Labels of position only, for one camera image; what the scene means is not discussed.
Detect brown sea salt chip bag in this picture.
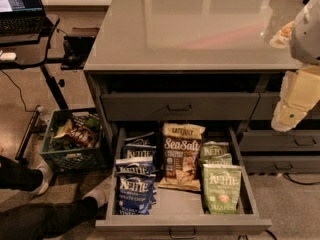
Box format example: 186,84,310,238
159,123,205,192

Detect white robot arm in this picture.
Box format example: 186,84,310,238
270,0,320,132

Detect grey right top drawer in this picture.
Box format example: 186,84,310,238
251,92,320,120

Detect grey right middle drawer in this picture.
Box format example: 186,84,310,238
239,130,320,152

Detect grey right lower drawer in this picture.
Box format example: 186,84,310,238
242,156,320,174

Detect rear green Kettle chip bag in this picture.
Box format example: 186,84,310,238
198,141,232,165

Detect green kettle chip bag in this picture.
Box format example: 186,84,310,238
202,164,242,215
198,141,232,165

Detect front green Kettle chip bag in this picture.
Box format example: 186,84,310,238
202,164,242,215

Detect grey cabinet with counter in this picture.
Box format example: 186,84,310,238
85,0,319,164

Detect rear blue Kettle chip bag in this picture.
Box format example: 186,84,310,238
121,132,157,159

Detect blue kettle chip bag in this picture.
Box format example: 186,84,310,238
121,132,157,159
117,173,155,215
115,157,153,175

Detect open grey middle drawer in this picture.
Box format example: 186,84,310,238
95,125,273,237

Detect middle blue Kettle chip bag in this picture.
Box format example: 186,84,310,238
115,157,153,175

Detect front blue Kettle chip bag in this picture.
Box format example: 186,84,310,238
117,173,155,215

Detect snack bags in crate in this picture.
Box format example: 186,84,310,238
51,118,100,150

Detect black device on desk shelf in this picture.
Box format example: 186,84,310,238
62,27,99,68

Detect green plastic crate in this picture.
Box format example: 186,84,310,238
40,108,107,173

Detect black side desk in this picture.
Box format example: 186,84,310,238
0,13,101,162

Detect black laptop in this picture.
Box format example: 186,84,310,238
0,0,46,40

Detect person's right leg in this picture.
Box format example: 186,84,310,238
0,177,111,240

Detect person's leg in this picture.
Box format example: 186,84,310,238
0,156,53,196
0,177,111,240

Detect white computer mouse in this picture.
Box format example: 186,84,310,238
0,52,17,61

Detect person's left leg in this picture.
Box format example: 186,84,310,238
0,156,53,196

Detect black floor cable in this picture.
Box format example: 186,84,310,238
0,69,42,114

